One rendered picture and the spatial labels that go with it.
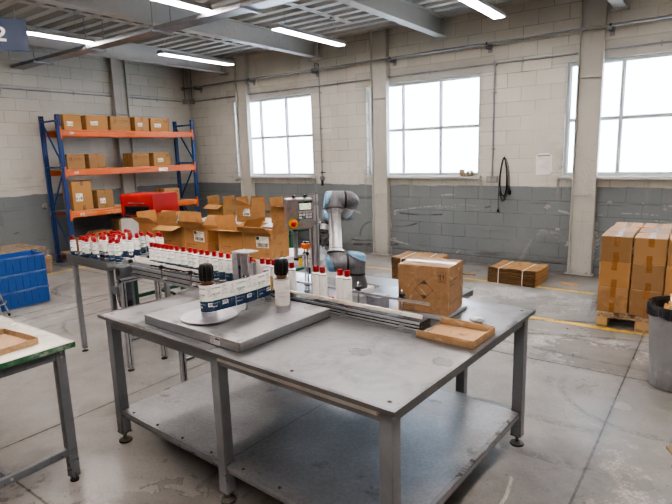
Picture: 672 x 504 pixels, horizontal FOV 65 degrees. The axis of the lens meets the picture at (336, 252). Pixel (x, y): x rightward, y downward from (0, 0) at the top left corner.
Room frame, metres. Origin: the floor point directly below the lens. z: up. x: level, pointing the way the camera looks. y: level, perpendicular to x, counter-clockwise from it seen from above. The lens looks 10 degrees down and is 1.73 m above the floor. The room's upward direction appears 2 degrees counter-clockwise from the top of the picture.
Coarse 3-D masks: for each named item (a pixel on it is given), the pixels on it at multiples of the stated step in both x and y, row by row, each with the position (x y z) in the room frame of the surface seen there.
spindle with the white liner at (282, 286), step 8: (280, 264) 2.82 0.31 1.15; (280, 272) 2.82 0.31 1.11; (288, 272) 2.86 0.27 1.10; (280, 280) 2.82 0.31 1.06; (288, 280) 2.85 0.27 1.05; (280, 288) 2.82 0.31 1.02; (288, 288) 2.84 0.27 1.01; (280, 296) 2.82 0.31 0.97; (288, 296) 2.84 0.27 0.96; (280, 304) 2.82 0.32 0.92; (288, 304) 2.84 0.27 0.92
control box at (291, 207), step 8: (288, 200) 3.20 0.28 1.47; (296, 200) 3.21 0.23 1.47; (304, 200) 3.22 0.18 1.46; (312, 200) 3.24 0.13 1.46; (288, 208) 3.19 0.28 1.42; (296, 208) 3.21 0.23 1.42; (312, 208) 3.24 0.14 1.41; (288, 216) 3.19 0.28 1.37; (296, 216) 3.21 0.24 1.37; (288, 224) 3.20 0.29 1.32; (304, 224) 3.22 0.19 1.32; (312, 224) 3.23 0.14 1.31
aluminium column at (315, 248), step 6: (312, 198) 3.24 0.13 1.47; (318, 216) 3.27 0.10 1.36; (318, 228) 3.27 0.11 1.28; (318, 234) 3.27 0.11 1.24; (318, 240) 3.27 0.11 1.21; (312, 246) 3.26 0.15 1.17; (318, 246) 3.26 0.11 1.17; (312, 252) 3.26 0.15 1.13; (318, 252) 3.26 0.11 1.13; (312, 258) 3.26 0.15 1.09; (318, 258) 3.26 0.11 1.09; (312, 264) 3.26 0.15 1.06; (318, 264) 3.26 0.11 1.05; (312, 270) 3.26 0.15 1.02
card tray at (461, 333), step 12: (444, 324) 2.67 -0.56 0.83; (456, 324) 2.64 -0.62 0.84; (468, 324) 2.60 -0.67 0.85; (480, 324) 2.56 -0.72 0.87; (420, 336) 2.48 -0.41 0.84; (432, 336) 2.44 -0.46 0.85; (444, 336) 2.40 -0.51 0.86; (456, 336) 2.48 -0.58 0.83; (468, 336) 2.47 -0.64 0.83; (480, 336) 2.37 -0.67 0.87; (468, 348) 2.32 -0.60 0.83
